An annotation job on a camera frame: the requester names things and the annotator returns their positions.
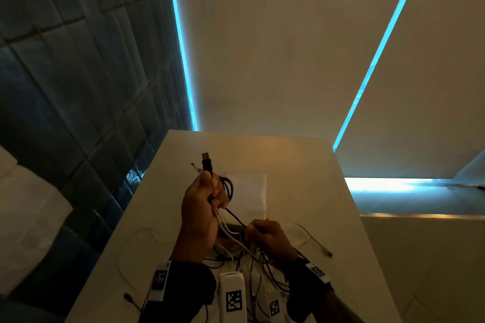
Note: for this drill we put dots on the white plastic pouch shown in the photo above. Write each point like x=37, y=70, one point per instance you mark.
x=250, y=192

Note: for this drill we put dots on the person's left hand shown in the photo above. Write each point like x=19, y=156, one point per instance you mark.
x=197, y=220

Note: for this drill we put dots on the white table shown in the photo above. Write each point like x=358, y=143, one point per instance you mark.
x=295, y=160

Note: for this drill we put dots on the white pillow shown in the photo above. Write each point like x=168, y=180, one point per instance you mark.
x=26, y=220

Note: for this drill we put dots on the person's right hand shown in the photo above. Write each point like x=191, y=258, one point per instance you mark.
x=271, y=241

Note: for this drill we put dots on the window sill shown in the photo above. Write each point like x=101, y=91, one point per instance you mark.
x=401, y=198

